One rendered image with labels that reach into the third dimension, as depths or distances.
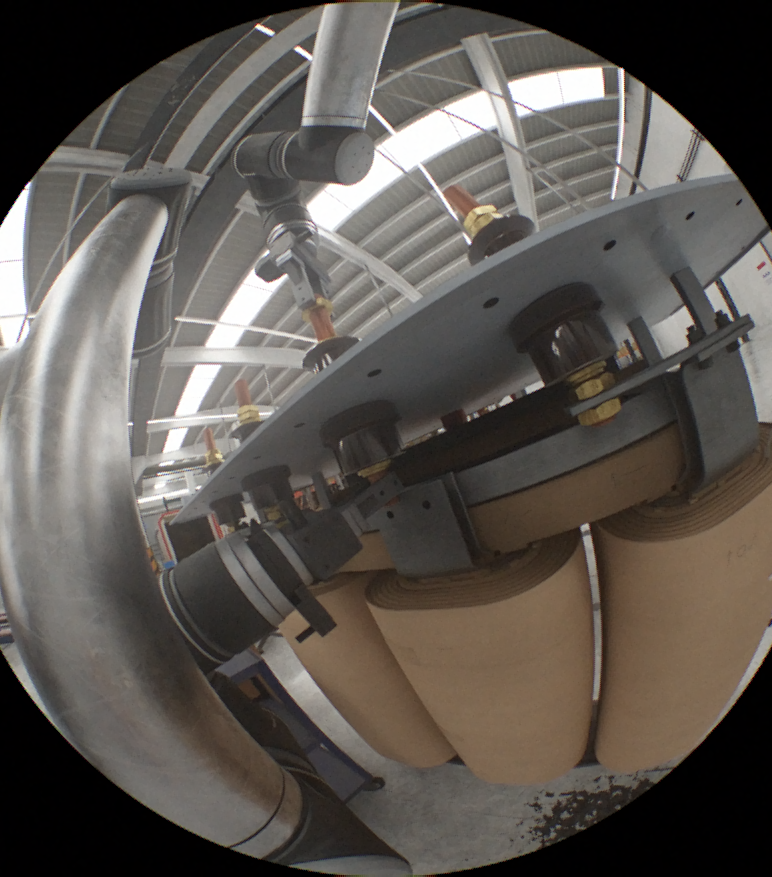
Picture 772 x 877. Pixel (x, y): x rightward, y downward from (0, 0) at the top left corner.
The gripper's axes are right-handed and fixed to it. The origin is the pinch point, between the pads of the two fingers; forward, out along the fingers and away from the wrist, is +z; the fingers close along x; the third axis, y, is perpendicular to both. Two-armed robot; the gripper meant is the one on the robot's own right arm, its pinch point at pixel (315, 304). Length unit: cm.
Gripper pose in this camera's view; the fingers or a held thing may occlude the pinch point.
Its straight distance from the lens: 44.6
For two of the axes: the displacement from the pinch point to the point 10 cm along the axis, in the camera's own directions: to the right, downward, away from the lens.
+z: 3.7, 9.2, -1.2
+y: 8.8, -3.8, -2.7
